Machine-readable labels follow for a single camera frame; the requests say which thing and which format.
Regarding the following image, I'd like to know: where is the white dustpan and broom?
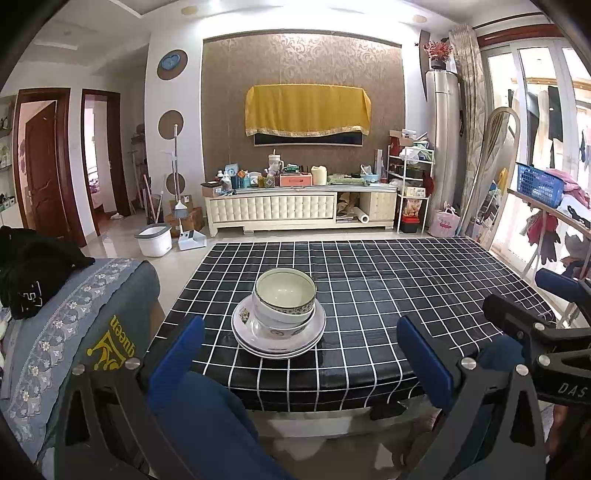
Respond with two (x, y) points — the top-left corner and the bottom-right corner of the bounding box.
(161, 123), (208, 252)

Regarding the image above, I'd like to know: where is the standing air conditioner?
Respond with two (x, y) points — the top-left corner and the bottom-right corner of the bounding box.
(426, 70), (461, 217)

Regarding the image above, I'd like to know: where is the grey sofa cover queen print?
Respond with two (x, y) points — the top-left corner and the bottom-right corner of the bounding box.
(1, 258), (160, 460)

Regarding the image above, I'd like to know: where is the white bowl red emblem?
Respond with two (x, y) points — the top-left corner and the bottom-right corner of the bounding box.
(252, 308), (315, 339)

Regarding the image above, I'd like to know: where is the black garment on sofa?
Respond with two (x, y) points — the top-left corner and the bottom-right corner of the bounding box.
(1, 225), (95, 320)

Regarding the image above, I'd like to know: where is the brown wooden door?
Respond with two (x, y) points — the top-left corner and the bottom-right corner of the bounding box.
(12, 87), (86, 247)

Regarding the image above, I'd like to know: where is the cream TV cabinet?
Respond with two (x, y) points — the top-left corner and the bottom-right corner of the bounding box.
(205, 184), (397, 236)

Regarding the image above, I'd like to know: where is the white grey bin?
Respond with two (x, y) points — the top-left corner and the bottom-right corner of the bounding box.
(134, 224), (172, 258)

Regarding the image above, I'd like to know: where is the small plate cartoon print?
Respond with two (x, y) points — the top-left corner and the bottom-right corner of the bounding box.
(231, 295), (327, 353)

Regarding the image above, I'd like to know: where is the person's right hand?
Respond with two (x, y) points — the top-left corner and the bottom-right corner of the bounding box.
(546, 404), (590, 458)

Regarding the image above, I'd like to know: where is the black white checked tablecloth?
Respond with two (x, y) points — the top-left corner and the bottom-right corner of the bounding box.
(155, 238), (556, 413)

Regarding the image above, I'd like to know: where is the blue laundry basket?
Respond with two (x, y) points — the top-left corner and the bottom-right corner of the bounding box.
(517, 163), (565, 209)

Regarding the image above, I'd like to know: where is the paper roll in cabinet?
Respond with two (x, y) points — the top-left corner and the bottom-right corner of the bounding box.
(346, 207), (370, 224)

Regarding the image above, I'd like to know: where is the pink bag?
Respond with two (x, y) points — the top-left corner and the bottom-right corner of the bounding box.
(428, 205), (461, 238)

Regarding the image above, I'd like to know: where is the small patterned rim bowl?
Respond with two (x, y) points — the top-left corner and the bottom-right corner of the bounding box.
(253, 268), (317, 315)

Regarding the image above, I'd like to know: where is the white metal shelf rack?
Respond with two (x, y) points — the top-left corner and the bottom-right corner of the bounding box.
(387, 142), (435, 233)

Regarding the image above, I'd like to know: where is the yellow cloth covered TV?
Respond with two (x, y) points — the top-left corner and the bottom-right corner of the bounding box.
(245, 84), (372, 139)

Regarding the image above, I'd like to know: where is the plain white bowl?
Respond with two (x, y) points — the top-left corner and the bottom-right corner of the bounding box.
(252, 293), (315, 328)

